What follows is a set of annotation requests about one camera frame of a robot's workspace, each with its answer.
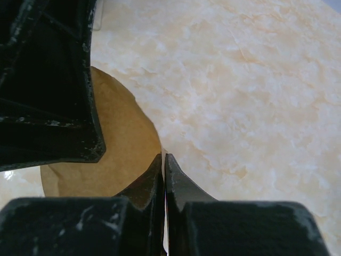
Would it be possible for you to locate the brown paper filter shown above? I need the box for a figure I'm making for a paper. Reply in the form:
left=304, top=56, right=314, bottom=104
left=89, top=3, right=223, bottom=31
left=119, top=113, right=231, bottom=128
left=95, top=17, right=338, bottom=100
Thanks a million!
left=40, top=67, right=161, bottom=197

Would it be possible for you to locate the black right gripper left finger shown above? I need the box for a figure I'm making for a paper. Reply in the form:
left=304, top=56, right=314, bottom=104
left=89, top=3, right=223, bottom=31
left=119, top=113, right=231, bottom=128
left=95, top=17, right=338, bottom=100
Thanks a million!
left=1, top=155, right=163, bottom=255

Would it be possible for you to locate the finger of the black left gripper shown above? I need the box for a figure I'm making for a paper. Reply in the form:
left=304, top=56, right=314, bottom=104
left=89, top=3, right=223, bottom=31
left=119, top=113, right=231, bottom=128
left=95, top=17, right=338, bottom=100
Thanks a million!
left=1, top=1, right=106, bottom=171

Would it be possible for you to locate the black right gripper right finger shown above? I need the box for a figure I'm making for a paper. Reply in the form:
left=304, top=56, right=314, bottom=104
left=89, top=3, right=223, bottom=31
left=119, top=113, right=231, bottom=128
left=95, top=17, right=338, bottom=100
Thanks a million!
left=165, top=154, right=329, bottom=255

